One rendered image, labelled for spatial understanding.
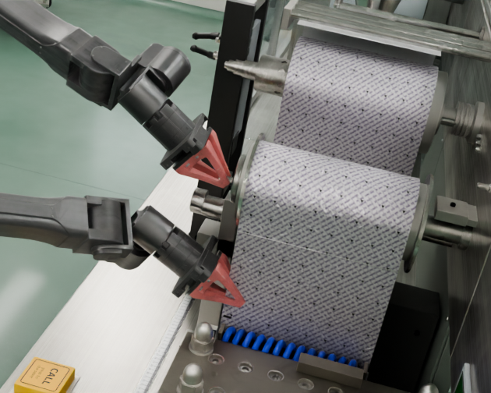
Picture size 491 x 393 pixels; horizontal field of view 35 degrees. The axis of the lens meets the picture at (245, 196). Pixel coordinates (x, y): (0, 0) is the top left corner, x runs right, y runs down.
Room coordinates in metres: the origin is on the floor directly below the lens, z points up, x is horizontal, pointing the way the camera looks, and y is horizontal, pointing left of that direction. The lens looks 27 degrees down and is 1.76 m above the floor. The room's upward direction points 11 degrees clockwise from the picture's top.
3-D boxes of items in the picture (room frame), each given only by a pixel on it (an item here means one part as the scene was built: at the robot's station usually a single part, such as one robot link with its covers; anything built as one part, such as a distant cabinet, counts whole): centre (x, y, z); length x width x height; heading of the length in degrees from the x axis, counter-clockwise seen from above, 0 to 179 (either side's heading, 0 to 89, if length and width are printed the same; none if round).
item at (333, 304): (0.98, -0.11, 1.11); 0.23 x 0.01 x 0.18; 83
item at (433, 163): (2.08, -0.49, 1.02); 2.24 x 0.04 x 0.24; 173
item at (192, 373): (0.84, 0.03, 1.05); 0.04 x 0.04 x 0.04
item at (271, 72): (1.31, -0.01, 1.33); 0.06 x 0.06 x 0.06; 83
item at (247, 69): (1.32, 0.05, 1.33); 0.06 x 0.03 x 0.03; 83
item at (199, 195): (1.10, 0.07, 1.18); 0.04 x 0.02 x 0.04; 173
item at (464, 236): (1.02, -0.29, 1.25); 0.07 x 0.04 x 0.04; 83
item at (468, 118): (1.27, -0.32, 1.33); 0.07 x 0.07 x 0.07; 83
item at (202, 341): (0.93, 0.02, 1.05); 0.04 x 0.04 x 0.04
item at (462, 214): (1.02, -0.30, 1.28); 0.06 x 0.05 x 0.02; 83
